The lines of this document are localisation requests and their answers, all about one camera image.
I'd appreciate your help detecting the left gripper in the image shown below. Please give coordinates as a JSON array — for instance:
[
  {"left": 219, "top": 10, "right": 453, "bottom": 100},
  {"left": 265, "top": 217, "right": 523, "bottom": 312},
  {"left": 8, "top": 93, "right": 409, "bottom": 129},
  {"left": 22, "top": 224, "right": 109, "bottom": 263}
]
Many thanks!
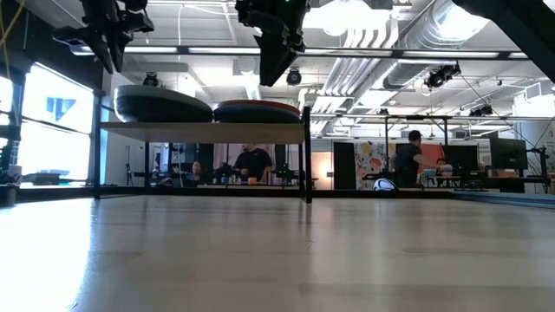
[{"left": 52, "top": 0, "right": 155, "bottom": 75}]

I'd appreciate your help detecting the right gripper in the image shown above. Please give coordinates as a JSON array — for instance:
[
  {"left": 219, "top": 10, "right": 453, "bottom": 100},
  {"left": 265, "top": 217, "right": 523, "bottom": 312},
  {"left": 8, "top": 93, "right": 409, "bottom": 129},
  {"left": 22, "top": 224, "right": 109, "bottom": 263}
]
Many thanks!
[{"left": 236, "top": 0, "right": 311, "bottom": 87}]

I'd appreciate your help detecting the pale grey plate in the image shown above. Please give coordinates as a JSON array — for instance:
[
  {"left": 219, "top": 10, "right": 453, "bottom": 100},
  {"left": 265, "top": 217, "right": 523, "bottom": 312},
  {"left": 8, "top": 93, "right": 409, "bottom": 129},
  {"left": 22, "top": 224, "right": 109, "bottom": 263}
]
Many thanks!
[{"left": 114, "top": 84, "right": 212, "bottom": 103}]

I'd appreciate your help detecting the wooden shelf with black legs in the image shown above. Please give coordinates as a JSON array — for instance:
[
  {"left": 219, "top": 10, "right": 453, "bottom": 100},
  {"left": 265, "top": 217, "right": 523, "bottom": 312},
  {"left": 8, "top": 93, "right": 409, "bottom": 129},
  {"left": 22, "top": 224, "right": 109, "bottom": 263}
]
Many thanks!
[{"left": 93, "top": 88, "right": 313, "bottom": 204}]

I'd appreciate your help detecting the long ceiling light strip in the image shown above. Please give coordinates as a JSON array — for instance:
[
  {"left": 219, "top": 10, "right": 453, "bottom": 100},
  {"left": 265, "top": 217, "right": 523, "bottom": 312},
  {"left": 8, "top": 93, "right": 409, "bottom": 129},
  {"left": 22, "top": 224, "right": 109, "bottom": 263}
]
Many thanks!
[{"left": 71, "top": 44, "right": 528, "bottom": 61}]

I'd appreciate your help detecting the person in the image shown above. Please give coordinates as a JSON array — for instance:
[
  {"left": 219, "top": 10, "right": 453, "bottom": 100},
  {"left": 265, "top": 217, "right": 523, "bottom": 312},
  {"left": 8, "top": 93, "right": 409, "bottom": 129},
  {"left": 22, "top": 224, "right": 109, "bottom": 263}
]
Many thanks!
[
  {"left": 389, "top": 129, "right": 439, "bottom": 189},
  {"left": 233, "top": 145, "right": 274, "bottom": 183},
  {"left": 190, "top": 159, "right": 204, "bottom": 186}
]

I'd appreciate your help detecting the large window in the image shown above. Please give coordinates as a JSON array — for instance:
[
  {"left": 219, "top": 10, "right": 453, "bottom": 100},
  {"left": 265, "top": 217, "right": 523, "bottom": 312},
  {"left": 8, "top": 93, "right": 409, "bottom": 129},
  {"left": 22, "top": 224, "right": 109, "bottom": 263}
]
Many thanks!
[{"left": 0, "top": 64, "right": 95, "bottom": 183}]

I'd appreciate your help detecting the black panel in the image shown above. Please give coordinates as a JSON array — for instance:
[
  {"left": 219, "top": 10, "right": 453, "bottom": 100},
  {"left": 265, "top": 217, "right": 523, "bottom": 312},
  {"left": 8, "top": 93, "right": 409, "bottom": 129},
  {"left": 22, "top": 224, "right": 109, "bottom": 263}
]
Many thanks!
[{"left": 332, "top": 141, "right": 356, "bottom": 191}]

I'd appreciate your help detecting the floral patterned cloth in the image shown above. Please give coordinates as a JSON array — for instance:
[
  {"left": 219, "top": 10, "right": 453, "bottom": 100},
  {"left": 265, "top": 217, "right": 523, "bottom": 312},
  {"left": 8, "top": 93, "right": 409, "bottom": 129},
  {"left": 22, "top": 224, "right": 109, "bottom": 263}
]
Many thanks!
[{"left": 354, "top": 141, "right": 391, "bottom": 190}]

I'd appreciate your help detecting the white and black ball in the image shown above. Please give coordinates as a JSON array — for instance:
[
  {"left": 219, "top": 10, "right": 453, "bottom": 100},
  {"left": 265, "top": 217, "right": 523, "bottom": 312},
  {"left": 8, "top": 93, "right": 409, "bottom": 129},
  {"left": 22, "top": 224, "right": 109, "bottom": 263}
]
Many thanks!
[{"left": 372, "top": 177, "right": 398, "bottom": 192}]

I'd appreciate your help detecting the orange panel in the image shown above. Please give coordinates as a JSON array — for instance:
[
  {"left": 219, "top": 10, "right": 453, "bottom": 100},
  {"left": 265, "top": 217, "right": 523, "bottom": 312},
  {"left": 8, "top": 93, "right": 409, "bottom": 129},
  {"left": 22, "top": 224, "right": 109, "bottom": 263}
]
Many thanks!
[{"left": 420, "top": 143, "right": 447, "bottom": 168}]

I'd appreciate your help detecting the black computer monitor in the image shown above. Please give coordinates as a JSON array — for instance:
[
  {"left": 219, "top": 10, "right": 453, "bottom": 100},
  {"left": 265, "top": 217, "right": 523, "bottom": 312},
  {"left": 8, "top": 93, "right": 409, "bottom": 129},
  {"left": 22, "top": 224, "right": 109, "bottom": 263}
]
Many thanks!
[
  {"left": 445, "top": 145, "right": 480, "bottom": 174},
  {"left": 489, "top": 137, "right": 529, "bottom": 171}
]

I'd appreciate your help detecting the dark desk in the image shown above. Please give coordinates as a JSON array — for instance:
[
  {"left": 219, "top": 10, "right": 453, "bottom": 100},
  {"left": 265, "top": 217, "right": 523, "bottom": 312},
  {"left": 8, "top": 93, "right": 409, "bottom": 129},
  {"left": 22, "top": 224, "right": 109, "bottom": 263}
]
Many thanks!
[{"left": 433, "top": 175, "right": 552, "bottom": 194}]

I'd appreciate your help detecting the black stand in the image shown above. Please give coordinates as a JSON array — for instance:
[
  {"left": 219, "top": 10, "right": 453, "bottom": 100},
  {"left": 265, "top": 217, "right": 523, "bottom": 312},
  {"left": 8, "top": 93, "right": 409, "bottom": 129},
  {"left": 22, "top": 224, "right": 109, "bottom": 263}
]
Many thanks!
[{"left": 527, "top": 146, "right": 552, "bottom": 194}]

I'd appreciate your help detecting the yellow cable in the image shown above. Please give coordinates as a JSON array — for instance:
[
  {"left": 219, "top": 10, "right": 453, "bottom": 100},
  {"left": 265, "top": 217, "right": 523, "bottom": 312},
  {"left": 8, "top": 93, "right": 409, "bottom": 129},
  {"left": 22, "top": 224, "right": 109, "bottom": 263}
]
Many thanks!
[{"left": 0, "top": 0, "right": 26, "bottom": 103}]

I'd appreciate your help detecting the silver ventilation duct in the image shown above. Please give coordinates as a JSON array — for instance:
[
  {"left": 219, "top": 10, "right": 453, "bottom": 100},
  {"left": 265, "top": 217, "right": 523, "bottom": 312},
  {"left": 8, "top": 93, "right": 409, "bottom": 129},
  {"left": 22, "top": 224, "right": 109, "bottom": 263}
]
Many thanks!
[{"left": 383, "top": 0, "right": 491, "bottom": 90}]

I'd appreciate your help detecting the black metal rig frame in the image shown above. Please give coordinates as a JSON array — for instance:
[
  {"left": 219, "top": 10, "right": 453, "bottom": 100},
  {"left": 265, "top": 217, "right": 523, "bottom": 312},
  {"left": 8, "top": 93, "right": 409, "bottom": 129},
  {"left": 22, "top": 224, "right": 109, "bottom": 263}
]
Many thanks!
[{"left": 310, "top": 112, "right": 555, "bottom": 190}]

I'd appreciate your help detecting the black aluminium table frame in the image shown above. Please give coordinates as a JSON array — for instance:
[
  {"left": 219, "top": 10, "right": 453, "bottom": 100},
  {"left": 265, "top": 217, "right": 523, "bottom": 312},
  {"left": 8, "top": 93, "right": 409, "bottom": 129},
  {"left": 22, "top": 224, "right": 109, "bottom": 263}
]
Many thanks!
[{"left": 0, "top": 171, "right": 555, "bottom": 210}]

